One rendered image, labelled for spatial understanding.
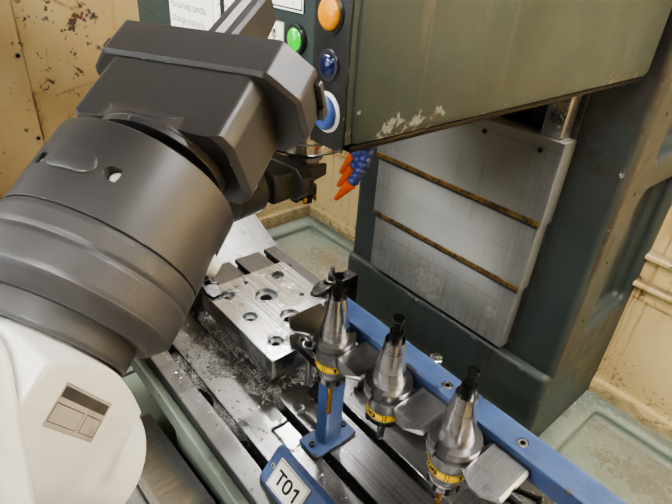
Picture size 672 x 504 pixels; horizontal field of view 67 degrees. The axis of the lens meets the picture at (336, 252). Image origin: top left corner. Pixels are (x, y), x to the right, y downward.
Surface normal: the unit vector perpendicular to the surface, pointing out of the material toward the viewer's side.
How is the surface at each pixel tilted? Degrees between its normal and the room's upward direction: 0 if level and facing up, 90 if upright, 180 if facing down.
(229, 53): 30
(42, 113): 90
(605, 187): 90
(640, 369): 90
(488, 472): 0
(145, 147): 42
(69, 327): 52
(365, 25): 90
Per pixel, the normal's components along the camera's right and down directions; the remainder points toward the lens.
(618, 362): -0.76, 0.30
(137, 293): 0.79, -0.03
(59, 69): 0.64, 0.43
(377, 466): 0.06, -0.85
